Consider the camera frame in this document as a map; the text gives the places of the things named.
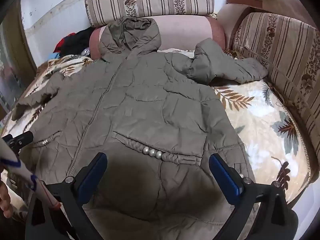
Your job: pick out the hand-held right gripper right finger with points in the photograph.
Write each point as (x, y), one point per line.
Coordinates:
(224, 182)

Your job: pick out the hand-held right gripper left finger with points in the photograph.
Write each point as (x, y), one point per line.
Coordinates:
(93, 177)

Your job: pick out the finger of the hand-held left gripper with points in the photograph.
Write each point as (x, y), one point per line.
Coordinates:
(21, 140)

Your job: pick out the olive puffer jacket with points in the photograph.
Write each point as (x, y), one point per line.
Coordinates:
(150, 105)

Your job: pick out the person's left hand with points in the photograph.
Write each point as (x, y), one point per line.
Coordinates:
(5, 200)

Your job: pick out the leaf printed blanket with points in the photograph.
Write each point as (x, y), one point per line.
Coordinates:
(262, 130)

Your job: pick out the light blue cloth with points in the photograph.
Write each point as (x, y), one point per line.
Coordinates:
(54, 55)

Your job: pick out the red cloth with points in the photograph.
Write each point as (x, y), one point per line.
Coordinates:
(60, 45)

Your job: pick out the purple plastic object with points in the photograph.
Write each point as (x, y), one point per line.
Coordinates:
(86, 51)

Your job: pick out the black cloth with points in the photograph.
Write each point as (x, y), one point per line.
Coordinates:
(77, 42)

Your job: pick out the striped floral cushion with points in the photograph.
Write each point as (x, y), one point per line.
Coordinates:
(150, 0)
(287, 55)

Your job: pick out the pink pillow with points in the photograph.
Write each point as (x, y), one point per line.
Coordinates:
(185, 32)

